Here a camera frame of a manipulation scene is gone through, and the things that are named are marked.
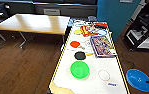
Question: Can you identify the blue bowl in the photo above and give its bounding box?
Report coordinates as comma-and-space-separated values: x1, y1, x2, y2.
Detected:
125, 68, 149, 93

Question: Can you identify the black wheeled cart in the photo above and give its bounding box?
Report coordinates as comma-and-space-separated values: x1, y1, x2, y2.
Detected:
123, 6, 149, 53

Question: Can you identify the white work table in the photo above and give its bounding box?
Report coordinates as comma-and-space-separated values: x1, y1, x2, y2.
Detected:
48, 18, 131, 94

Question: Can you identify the green bowl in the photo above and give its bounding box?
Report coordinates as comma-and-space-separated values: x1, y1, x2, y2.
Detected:
70, 60, 90, 80

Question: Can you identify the flat red item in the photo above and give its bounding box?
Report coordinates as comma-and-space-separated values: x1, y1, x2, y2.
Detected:
93, 22, 108, 28

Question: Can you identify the orange paddle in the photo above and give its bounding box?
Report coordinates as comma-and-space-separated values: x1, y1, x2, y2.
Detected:
69, 40, 86, 50

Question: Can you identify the yellow round disc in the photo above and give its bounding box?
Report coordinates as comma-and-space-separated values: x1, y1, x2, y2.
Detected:
73, 29, 83, 36

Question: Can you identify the dark wall bench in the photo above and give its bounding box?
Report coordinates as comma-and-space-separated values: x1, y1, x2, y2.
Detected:
0, 0, 99, 18

